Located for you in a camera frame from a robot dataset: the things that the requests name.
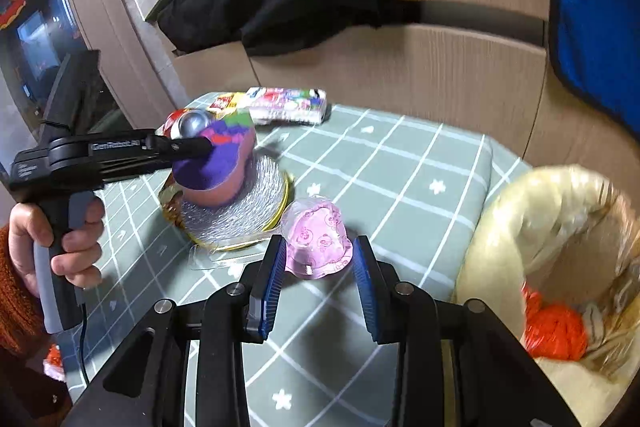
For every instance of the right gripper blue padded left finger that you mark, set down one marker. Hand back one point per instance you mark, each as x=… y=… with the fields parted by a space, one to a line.
x=266 y=290

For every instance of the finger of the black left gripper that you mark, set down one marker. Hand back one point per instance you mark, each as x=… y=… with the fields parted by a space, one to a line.
x=161 y=147

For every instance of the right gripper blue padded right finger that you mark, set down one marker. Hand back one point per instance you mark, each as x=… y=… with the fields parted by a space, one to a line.
x=372 y=289

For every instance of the yellow red snack wrapper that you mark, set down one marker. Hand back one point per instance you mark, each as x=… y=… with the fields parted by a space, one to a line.
x=226 y=104

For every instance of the colourful tissue pack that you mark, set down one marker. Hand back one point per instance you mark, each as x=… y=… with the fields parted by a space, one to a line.
x=295 y=106

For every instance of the orange knit sleeve forearm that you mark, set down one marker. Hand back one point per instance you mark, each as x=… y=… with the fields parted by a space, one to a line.
x=21 y=323

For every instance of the orange plastic bag trash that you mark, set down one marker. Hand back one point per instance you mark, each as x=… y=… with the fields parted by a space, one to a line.
x=553 y=330

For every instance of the blue towel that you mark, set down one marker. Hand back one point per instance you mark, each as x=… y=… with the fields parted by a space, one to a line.
x=594 y=51

